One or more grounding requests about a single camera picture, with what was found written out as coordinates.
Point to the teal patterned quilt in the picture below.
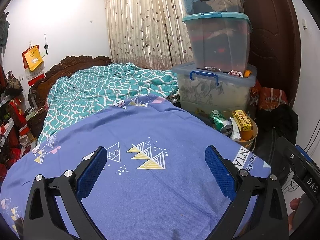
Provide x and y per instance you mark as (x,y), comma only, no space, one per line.
(91,90)

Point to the person right hand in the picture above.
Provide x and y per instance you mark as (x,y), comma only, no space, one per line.
(294,206)

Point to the carved wooden headboard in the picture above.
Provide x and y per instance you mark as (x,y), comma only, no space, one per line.
(67,67)

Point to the dark wooden door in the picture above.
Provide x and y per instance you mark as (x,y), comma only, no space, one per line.
(275,48)

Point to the grey bin blue handle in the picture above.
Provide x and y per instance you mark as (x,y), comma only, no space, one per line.
(202,91)

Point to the beige round trash bin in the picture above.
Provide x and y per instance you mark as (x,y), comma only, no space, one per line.
(250,145)

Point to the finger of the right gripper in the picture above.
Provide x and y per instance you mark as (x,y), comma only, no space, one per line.
(306,156)

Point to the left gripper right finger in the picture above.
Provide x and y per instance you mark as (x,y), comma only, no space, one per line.
(269,218)

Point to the dark wooden nightstand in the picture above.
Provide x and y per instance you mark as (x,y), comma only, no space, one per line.
(35,121)

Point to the yellow red medicine box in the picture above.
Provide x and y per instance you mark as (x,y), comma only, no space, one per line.
(242,120)

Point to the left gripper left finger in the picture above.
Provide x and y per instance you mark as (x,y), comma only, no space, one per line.
(43,219)

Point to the small orange fruit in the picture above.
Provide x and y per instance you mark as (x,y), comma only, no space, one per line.
(247,73)

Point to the beige leaf curtain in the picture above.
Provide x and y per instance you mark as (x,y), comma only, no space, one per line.
(148,33)

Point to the white blue tissue pack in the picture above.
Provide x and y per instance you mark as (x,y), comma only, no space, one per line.
(235,135)

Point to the crushed green can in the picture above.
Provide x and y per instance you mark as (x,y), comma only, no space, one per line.
(220,123)

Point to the black bag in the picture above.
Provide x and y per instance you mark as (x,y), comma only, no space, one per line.
(279,122)

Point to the orange red gift bag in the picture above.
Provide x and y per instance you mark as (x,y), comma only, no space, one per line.
(266,98)

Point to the orange peel half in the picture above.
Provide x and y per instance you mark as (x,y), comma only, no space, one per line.
(246,135)

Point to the red yellow wall calendar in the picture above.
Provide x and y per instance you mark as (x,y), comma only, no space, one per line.
(33,64)

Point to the purple patterned bed sheet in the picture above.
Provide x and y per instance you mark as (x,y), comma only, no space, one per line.
(156,183)

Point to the middle teal lid storage bin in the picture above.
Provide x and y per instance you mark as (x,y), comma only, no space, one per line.
(219,40)

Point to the grey wall shelves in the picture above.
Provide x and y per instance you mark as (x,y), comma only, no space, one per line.
(8,125)

